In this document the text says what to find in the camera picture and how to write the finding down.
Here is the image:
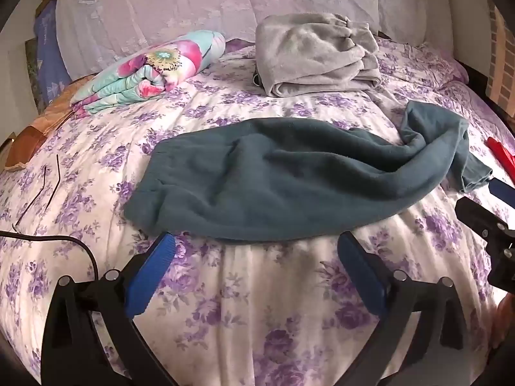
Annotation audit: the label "red striped pants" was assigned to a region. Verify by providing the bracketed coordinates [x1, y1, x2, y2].
[486, 137, 515, 181]

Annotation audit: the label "black cable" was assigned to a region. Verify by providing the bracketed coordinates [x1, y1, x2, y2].
[0, 154, 100, 282]

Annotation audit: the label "floral folded quilt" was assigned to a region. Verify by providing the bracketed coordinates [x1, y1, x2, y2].
[71, 30, 226, 114]

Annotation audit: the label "person's right hand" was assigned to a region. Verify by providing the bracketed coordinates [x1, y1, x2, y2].
[497, 295, 514, 329]

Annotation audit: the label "teal fleece pants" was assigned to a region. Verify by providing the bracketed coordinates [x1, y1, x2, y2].
[123, 101, 492, 242]

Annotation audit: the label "purple floral bedspread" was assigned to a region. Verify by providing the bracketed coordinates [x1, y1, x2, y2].
[1, 40, 514, 385]

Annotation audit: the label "grey folded sweatpants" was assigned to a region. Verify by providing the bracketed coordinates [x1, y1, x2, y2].
[256, 13, 381, 98]

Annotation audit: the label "beige patterned curtain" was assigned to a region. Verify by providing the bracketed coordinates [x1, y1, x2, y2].
[486, 0, 515, 118]

